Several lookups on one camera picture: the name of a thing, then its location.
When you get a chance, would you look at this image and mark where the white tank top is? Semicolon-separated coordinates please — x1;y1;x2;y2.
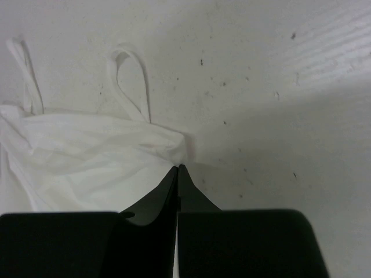
1;39;187;214

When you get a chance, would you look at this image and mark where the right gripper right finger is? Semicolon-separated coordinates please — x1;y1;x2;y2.
177;165;329;277

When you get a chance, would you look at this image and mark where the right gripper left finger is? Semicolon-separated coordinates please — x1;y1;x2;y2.
1;167;177;277

